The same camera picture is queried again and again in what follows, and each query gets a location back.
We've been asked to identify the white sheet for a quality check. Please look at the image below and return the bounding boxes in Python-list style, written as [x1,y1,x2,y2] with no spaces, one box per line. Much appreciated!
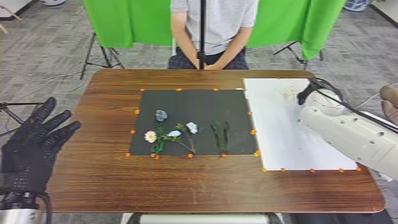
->
[241,77,360,172]

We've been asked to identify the black cable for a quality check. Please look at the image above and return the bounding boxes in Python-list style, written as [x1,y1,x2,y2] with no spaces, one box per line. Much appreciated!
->
[294,77,346,107]

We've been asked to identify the white flower with long stem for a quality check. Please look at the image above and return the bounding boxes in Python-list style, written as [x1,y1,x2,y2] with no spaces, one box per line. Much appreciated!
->
[175,121,200,154]

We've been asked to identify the blue and white vase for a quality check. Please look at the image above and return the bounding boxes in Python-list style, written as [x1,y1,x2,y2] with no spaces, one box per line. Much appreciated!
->
[340,0,372,13]
[38,0,68,9]

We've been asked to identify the white flower with yellow centre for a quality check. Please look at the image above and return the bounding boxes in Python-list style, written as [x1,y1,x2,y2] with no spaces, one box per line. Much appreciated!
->
[141,130,159,144]

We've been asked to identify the small white flower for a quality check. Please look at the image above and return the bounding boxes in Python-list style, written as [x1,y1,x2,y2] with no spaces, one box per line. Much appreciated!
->
[164,129,196,154]

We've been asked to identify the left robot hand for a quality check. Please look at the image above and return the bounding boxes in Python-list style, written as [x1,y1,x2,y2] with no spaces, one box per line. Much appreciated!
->
[0,96,83,195]

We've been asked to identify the dark mat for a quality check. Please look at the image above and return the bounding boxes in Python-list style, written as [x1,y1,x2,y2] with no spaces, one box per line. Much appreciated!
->
[127,89,260,157]

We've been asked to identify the green sprig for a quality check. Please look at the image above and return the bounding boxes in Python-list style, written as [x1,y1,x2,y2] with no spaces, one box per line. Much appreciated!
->
[209,120,232,154]

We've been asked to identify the person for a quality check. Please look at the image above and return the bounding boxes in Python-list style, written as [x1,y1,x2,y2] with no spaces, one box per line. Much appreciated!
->
[166,0,260,71]

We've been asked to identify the black stand pole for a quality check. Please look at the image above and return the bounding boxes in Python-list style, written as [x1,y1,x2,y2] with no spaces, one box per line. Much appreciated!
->
[196,0,207,71]

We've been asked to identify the blue flower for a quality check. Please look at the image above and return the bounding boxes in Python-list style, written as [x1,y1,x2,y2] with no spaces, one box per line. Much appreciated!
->
[152,109,170,154]

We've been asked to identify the black tripod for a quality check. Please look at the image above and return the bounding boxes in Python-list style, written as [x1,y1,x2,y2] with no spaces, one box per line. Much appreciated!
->
[77,32,125,81]
[271,41,326,71]

